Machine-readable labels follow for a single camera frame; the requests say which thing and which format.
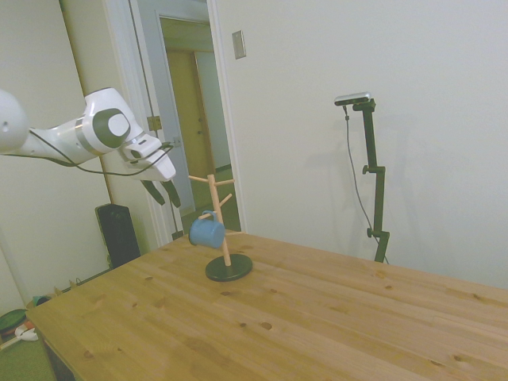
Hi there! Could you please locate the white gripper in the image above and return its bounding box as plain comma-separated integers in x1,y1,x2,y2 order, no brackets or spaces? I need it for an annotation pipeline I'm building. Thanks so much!
125,152,182,209

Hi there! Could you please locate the blue enamel mug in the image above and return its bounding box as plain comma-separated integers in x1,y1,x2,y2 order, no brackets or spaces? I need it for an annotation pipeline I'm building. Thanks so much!
187,210,226,251

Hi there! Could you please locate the wooden mug tree black base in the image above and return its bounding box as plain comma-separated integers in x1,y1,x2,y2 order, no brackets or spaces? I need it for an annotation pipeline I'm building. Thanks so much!
187,173,254,283

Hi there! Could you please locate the black tower speaker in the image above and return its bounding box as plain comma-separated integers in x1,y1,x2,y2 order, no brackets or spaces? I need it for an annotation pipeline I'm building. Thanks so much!
94,203,142,270

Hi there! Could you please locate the brown wooden door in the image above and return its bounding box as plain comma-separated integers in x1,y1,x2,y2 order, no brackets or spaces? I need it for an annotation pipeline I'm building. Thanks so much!
166,49,217,178

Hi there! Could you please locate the white open door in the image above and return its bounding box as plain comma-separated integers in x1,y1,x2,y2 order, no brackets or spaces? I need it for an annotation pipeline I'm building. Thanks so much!
129,0,196,249

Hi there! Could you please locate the white floor item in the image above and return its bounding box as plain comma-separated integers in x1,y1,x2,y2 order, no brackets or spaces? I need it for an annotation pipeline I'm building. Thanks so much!
0,325,40,351

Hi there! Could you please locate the green floor item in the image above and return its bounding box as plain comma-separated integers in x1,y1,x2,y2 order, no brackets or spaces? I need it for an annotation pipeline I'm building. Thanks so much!
0,309,29,339

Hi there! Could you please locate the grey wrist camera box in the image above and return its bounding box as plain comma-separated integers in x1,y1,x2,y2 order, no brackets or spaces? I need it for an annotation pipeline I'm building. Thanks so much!
120,133,163,164

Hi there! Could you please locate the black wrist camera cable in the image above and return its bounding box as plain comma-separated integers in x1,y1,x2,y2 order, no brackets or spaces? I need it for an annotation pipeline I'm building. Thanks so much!
27,129,176,176

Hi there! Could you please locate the metal wall switch plate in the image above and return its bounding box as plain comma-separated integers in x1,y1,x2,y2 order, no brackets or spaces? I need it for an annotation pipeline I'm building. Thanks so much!
231,30,248,61

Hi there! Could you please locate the grey exterior camera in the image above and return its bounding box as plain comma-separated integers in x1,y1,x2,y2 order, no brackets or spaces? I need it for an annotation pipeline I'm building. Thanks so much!
333,91,375,107

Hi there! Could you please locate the black jointed camera stand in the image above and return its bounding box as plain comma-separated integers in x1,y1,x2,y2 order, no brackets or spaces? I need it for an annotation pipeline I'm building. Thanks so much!
351,98,391,264

